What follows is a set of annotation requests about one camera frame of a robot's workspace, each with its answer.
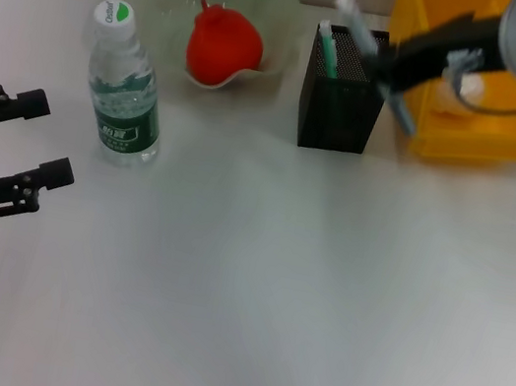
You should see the green pen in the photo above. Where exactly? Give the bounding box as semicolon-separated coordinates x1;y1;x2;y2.
310;18;348;81

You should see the clear green-label water bottle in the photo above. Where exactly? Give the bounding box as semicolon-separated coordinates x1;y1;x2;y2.
67;0;185;174

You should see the gray marker pen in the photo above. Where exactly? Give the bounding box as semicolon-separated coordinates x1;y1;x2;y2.
313;0;441;138

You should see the orange fruit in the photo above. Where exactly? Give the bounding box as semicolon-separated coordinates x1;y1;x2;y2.
181;0;272;94

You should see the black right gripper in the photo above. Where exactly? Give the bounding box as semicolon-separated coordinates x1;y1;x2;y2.
372;0;507;115

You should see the black mesh pen holder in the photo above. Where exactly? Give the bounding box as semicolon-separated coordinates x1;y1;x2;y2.
290;18;398;161

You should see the yellow plastic storage bin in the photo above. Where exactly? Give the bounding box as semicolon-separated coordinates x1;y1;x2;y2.
368;0;516;175

